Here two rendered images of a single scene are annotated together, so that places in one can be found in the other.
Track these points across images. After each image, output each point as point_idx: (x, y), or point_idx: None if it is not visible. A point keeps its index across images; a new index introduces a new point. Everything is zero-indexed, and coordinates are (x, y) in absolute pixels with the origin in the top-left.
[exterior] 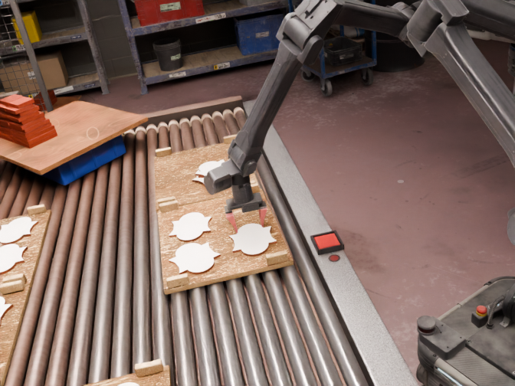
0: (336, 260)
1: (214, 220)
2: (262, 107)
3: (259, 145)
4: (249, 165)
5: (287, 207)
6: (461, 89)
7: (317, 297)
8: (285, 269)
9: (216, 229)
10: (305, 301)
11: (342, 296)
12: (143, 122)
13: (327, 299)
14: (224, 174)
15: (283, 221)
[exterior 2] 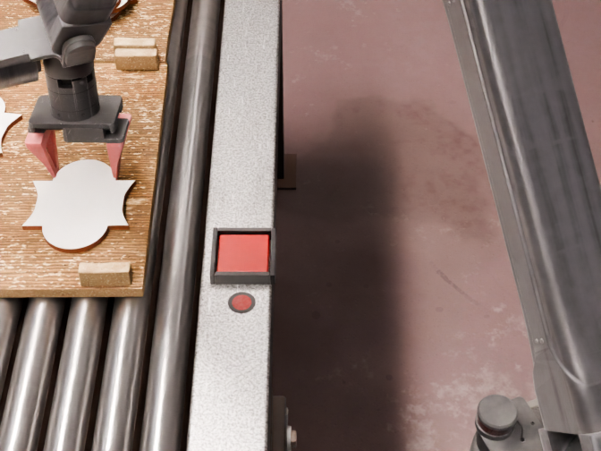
0: (242, 309)
1: (26, 124)
2: None
3: (100, 6)
4: (71, 49)
5: (206, 128)
6: (471, 111)
7: (154, 402)
8: (122, 302)
9: (18, 152)
10: (123, 404)
11: (210, 415)
12: None
13: (173, 413)
14: (17, 53)
15: (179, 167)
